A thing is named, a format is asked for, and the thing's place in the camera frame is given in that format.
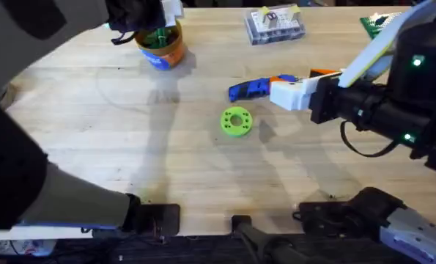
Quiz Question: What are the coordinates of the black rail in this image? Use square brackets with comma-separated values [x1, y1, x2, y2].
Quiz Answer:
[0, 233, 436, 264]

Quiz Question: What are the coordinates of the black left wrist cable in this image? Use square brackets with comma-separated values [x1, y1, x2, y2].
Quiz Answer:
[110, 31, 137, 46]

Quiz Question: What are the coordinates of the clear box of small parts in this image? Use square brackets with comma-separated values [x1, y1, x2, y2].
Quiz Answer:
[243, 4, 307, 46]

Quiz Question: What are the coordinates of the right wrist upright flat plate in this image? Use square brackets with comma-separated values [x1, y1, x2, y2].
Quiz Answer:
[337, 0, 435, 89]

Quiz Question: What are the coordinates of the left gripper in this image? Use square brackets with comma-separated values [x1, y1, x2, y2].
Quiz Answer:
[105, 0, 185, 34]

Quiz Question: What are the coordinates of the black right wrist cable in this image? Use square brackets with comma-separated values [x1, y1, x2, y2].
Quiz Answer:
[339, 120, 401, 159]

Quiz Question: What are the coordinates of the orange blue tub with toys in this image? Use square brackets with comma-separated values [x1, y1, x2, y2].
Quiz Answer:
[133, 20, 187, 72]

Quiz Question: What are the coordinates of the blue electric screwdriver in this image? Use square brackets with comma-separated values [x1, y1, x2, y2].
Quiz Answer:
[228, 74, 299, 103]

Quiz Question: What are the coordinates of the orange ribbed wedge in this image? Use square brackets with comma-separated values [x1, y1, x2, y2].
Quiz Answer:
[308, 67, 340, 79]

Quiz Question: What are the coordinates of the green board with blocks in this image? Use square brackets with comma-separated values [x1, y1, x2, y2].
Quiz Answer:
[359, 11, 402, 40]

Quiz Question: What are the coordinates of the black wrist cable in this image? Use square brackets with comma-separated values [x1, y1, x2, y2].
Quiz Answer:
[339, 120, 401, 159]
[110, 31, 137, 46]

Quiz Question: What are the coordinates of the black clamp handle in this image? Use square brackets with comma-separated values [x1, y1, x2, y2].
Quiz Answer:
[231, 214, 316, 264]

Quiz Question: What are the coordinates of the green disc with holes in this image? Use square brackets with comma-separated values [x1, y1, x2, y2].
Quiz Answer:
[220, 106, 254, 138]

